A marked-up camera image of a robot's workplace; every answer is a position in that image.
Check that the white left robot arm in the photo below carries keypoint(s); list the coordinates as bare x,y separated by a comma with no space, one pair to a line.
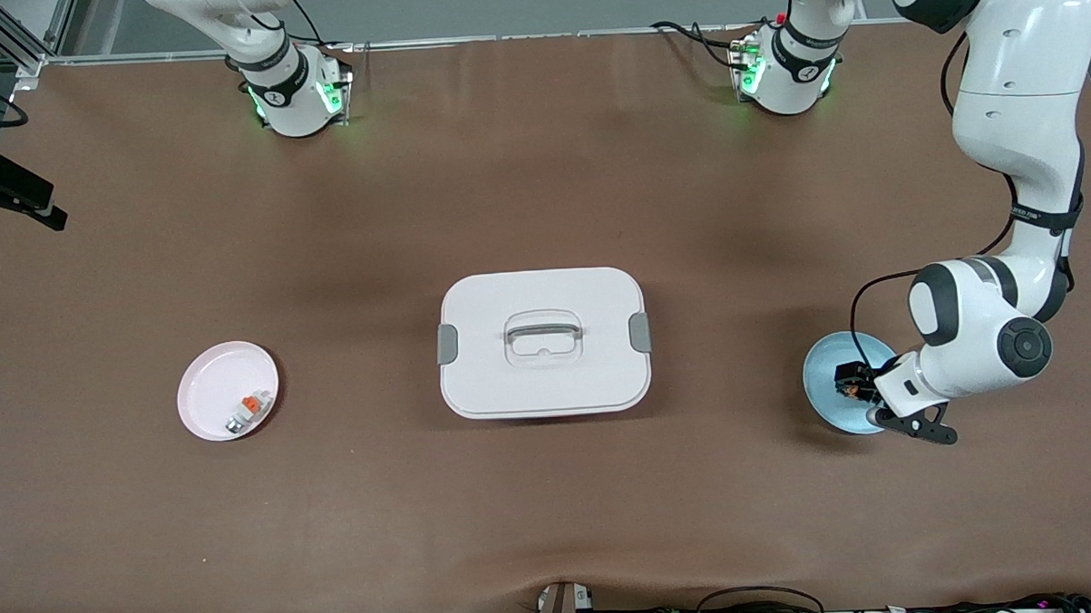
1019,99

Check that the black orange push-button switch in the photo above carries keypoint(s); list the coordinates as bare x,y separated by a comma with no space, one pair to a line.
848,382

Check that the white lidded storage box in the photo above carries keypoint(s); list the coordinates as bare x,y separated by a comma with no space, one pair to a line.
548,388

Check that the pale pink plastic plate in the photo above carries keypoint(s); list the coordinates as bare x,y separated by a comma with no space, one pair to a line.
205,418

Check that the brown table mat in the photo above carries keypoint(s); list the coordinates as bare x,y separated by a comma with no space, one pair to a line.
553,524

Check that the aluminium frame post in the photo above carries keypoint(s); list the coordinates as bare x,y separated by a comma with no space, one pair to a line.
29,69

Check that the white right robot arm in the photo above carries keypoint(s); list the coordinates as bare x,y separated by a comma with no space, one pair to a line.
293,107

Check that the white orange push-button switch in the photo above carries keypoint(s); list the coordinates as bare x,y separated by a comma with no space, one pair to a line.
249,406

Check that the light blue plastic plate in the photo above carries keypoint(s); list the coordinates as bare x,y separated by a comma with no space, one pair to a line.
829,369

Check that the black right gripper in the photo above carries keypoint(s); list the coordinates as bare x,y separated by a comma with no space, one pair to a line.
1,185

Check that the grey box latch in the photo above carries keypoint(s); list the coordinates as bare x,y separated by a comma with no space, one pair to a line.
640,332
447,344

